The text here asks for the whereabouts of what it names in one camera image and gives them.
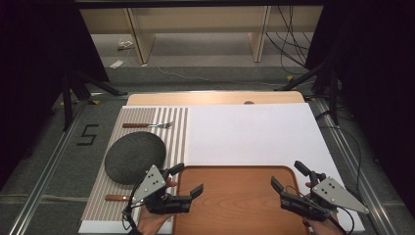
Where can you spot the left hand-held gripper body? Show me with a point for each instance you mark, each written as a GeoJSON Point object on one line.
{"type": "Point", "coordinates": [153, 182]}

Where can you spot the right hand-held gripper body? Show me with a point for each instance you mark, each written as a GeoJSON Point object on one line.
{"type": "Point", "coordinates": [336, 194]}

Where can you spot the person's right hand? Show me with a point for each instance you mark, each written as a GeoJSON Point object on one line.
{"type": "Point", "coordinates": [321, 227]}

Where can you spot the person's left hand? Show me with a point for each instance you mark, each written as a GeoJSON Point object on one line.
{"type": "Point", "coordinates": [153, 223]}

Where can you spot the striped placemat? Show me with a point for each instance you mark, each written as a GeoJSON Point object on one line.
{"type": "Point", "coordinates": [177, 137]}

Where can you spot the dark grey round plate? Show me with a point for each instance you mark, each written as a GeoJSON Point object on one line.
{"type": "Point", "coordinates": [133, 156]}

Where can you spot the brown wooden tray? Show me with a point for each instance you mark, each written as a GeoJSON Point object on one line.
{"type": "Point", "coordinates": [235, 202]}

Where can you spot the white board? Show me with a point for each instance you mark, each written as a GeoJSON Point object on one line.
{"type": "Point", "coordinates": [254, 133]}

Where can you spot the black metal stand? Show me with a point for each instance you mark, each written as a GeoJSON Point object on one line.
{"type": "Point", "coordinates": [332, 98]}
{"type": "Point", "coordinates": [67, 104]}

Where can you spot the yellow tape piece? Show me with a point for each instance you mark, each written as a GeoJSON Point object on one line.
{"type": "Point", "coordinates": [289, 78]}
{"type": "Point", "coordinates": [94, 102]}

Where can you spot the dark curtain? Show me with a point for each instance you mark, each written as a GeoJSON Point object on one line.
{"type": "Point", "coordinates": [32, 65]}
{"type": "Point", "coordinates": [375, 81]}

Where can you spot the white paper packet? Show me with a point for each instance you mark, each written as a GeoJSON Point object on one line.
{"type": "Point", "coordinates": [116, 64]}
{"type": "Point", "coordinates": [125, 44]}

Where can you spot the light wooden desk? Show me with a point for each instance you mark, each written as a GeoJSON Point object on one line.
{"type": "Point", "coordinates": [140, 39]}

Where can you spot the aluminium rail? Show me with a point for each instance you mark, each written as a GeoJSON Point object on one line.
{"type": "Point", "coordinates": [359, 182]}
{"type": "Point", "coordinates": [49, 173]}

